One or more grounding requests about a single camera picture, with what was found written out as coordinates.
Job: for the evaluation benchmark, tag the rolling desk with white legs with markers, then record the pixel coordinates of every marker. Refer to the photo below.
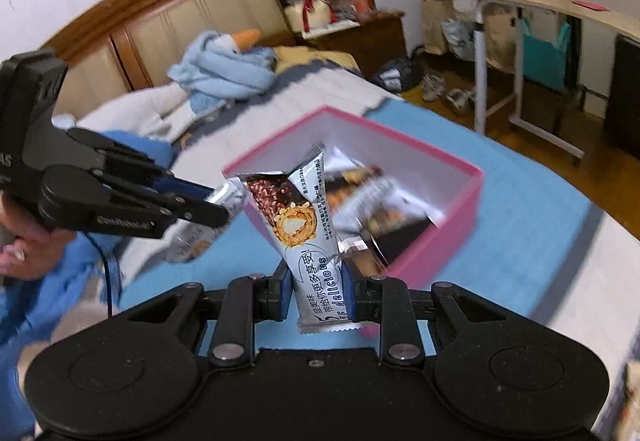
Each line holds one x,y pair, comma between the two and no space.
540,3

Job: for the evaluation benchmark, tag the teal tote bag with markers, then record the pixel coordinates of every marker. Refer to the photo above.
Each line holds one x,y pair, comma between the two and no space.
545,56

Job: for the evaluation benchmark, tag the pink box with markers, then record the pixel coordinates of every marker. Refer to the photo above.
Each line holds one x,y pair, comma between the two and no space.
435,211

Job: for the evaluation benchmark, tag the brown paper bag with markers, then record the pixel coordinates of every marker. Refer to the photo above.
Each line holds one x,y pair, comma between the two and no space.
500,41
436,28

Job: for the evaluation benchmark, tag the dark backpack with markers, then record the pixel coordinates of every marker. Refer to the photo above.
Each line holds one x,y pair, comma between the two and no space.
400,73

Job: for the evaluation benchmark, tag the goose plush toy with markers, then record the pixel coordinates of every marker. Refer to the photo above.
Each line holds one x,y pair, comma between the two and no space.
220,71

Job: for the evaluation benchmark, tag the printed white plastic bag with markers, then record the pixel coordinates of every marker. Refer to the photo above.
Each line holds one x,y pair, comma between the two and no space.
457,38

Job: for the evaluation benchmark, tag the wooden padded headboard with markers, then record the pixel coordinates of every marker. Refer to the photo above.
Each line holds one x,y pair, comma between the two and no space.
200,11

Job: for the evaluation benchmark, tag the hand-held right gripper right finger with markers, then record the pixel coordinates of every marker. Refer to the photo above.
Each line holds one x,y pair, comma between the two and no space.
350,301

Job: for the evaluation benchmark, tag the yellow pillow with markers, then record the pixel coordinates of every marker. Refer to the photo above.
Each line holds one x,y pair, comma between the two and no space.
320,58

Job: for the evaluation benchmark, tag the silver chocolate bar packet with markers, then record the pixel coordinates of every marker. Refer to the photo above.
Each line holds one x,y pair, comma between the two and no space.
305,226

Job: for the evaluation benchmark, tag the person's left hand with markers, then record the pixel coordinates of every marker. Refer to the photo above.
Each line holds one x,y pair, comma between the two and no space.
35,251

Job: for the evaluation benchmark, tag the white round box red ribbon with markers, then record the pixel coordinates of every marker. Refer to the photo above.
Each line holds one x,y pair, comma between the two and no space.
312,16

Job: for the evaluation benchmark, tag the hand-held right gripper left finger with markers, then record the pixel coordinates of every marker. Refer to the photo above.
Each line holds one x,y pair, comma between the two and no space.
285,293

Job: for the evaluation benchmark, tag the red card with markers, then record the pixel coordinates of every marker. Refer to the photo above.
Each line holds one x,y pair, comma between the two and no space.
589,5

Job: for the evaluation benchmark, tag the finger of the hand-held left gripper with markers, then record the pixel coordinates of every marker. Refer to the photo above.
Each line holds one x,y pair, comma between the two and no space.
185,188
200,213

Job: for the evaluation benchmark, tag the wooden nightstand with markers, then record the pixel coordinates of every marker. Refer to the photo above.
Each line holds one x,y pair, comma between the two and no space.
370,41

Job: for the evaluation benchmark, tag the printed bed sheet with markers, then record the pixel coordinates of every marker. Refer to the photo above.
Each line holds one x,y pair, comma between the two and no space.
320,91

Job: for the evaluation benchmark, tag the white silver snack packet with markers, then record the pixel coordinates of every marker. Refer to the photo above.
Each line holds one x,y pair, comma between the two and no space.
200,243

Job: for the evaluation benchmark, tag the grey sneaker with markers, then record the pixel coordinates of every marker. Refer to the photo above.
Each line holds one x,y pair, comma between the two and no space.
460,100
432,88

